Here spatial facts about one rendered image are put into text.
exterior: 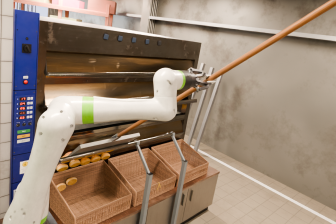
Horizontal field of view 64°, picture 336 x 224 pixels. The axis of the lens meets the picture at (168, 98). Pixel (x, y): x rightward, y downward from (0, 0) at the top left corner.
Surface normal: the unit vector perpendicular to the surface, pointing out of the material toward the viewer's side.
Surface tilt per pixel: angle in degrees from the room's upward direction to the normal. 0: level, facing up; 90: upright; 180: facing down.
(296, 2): 90
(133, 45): 90
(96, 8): 90
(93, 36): 90
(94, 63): 70
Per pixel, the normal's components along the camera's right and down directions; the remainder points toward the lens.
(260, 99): -0.72, 0.05
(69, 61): 0.72, -0.07
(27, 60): 0.71, 0.27
